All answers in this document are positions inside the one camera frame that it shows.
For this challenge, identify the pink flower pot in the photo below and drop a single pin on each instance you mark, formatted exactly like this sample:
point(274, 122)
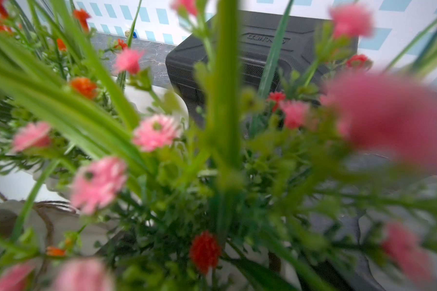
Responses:
point(305, 178)

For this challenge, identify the orange flower pot front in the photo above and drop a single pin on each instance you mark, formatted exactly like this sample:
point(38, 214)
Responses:
point(54, 51)

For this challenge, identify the white plastic storage box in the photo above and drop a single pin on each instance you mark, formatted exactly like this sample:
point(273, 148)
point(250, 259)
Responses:
point(50, 216)

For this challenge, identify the black plastic tool case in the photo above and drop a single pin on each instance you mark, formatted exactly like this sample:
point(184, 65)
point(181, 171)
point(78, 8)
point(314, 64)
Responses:
point(258, 34)

